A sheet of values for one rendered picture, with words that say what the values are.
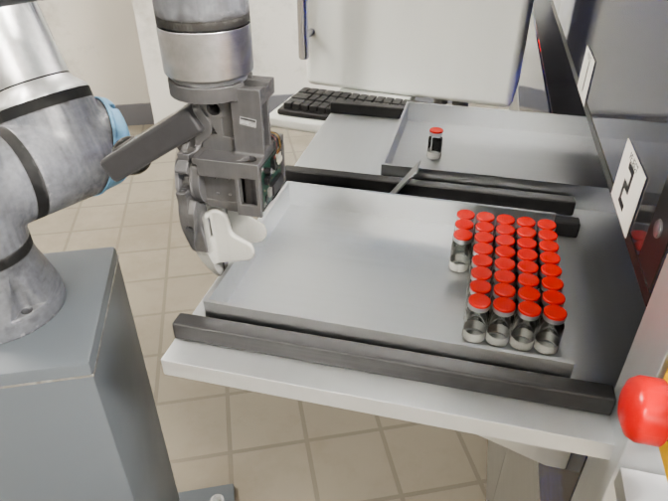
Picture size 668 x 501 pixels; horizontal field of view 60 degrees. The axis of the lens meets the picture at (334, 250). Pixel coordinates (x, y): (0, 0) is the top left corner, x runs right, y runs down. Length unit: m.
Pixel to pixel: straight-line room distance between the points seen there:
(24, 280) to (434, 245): 0.49
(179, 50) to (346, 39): 0.97
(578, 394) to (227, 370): 0.31
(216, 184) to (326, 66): 0.96
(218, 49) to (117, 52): 3.01
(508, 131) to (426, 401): 0.63
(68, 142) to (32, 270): 0.16
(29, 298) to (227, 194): 0.34
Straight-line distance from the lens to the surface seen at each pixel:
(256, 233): 0.60
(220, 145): 0.53
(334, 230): 0.73
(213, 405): 1.71
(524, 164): 0.94
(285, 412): 1.67
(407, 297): 0.62
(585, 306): 0.66
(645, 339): 0.49
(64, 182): 0.76
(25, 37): 0.79
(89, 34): 3.48
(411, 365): 0.52
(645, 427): 0.39
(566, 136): 1.06
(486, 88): 1.39
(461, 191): 0.80
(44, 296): 0.80
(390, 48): 1.41
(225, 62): 0.49
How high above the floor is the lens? 1.27
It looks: 34 degrees down
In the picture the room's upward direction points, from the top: straight up
